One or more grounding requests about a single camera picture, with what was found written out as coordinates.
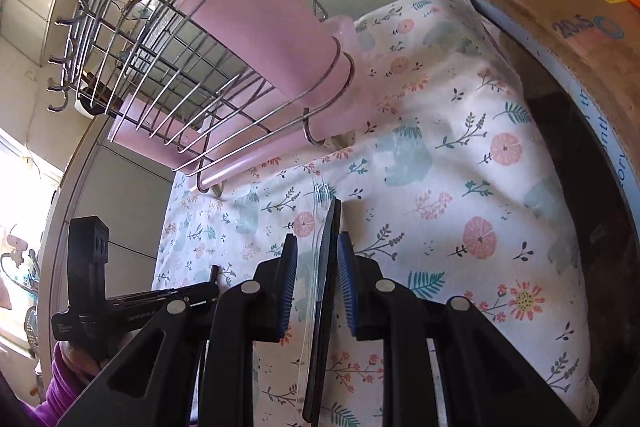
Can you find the cardboard box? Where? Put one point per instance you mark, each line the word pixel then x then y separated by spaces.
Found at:
pixel 540 7

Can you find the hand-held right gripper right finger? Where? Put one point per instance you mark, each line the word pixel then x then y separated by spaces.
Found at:
pixel 347 292

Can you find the pink plastic utensil cup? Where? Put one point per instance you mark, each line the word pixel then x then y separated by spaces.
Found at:
pixel 265 27
pixel 130 117

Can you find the pink plastic drip tray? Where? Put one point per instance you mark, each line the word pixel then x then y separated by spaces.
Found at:
pixel 357 102

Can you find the floral tablecloth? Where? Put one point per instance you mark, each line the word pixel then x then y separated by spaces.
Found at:
pixel 450 157

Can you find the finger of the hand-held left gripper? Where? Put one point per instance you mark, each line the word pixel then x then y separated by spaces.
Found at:
pixel 200 291

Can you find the person's left forearm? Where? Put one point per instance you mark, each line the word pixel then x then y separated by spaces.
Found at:
pixel 55 387

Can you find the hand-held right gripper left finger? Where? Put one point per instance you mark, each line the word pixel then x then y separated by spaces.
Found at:
pixel 287 287

